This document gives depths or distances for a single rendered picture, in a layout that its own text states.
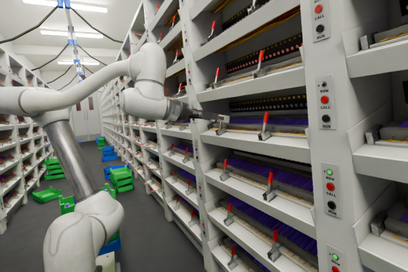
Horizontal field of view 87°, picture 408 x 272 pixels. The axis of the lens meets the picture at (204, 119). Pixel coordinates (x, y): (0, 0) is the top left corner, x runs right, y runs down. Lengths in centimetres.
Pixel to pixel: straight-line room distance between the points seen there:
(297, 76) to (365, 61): 15
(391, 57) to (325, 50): 12
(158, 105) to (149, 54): 19
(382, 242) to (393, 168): 18
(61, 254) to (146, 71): 68
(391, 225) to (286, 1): 57
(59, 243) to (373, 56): 102
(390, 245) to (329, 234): 11
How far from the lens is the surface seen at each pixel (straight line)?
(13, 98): 106
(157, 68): 81
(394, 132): 58
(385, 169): 54
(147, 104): 76
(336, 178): 58
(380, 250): 62
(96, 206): 111
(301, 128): 69
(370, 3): 67
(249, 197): 84
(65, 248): 97
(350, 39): 56
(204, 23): 118
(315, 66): 57
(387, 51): 51
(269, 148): 69
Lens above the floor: 87
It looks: 3 degrees down
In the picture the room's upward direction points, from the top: 5 degrees counter-clockwise
